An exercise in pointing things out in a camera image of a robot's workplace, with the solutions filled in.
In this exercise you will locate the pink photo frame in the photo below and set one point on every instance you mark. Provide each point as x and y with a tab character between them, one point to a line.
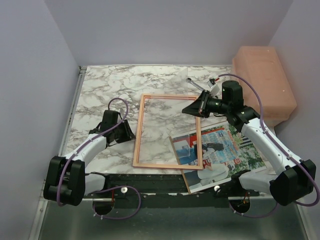
136	155

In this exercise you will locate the aluminium extrusion rail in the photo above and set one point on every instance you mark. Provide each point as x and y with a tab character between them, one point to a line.
41	195

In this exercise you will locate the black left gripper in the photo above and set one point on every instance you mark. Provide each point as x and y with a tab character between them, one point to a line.
128	134

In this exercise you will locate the silver ratchet wrench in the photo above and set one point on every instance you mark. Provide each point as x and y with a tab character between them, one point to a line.
190	81

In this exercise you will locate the translucent orange plastic box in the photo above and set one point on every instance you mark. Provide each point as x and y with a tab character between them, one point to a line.
261	67

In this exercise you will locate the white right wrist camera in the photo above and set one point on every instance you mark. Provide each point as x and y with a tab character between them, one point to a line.
214	88

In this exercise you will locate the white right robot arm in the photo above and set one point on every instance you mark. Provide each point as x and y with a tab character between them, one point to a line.
294	179

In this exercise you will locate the printed photo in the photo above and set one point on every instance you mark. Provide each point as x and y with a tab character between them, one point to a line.
225	152

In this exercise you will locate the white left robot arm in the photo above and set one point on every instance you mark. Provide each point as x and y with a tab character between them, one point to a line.
67	181

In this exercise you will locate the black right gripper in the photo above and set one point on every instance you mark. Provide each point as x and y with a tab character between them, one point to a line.
199	107

